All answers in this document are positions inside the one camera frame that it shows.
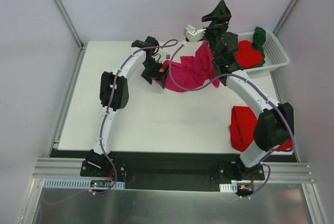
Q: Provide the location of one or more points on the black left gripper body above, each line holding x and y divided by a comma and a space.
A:
155, 73

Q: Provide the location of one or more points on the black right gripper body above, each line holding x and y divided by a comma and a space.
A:
215, 25

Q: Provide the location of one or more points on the magenta t shirt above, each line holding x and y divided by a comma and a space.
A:
190, 72

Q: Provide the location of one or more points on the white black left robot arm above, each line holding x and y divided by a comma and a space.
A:
114, 94

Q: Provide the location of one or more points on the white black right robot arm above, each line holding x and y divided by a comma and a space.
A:
229, 72

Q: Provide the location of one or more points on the red t shirt in basket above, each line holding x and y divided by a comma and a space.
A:
247, 57

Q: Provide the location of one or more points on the green t shirt in basket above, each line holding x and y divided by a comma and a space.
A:
259, 38

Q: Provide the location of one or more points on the white plastic laundry basket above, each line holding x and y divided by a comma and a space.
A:
275, 55

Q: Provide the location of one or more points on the folded red t shirt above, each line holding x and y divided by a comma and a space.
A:
241, 127

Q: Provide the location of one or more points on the black centre base bar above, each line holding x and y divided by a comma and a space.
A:
171, 171

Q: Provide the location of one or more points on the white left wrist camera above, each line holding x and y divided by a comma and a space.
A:
164, 56

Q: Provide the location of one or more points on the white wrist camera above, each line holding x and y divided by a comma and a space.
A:
164, 56
192, 34

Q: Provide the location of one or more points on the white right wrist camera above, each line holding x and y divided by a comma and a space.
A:
192, 34

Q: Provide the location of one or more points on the aluminium left frame rail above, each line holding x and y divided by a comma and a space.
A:
70, 87

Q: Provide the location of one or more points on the aluminium frame rail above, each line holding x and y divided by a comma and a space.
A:
70, 87
281, 172
284, 17

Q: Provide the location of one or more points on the aluminium right frame rail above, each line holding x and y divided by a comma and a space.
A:
284, 17

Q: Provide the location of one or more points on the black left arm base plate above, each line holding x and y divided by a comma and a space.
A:
101, 169

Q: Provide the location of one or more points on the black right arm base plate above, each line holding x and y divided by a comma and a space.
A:
238, 172

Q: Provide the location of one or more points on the white right cable duct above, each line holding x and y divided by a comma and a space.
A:
228, 188

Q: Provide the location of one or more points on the white cable duct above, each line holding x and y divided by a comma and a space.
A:
228, 188
77, 184

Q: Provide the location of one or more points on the aluminium front frame rail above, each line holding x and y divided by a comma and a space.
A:
281, 172

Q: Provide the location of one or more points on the white left cable duct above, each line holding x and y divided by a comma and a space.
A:
77, 184

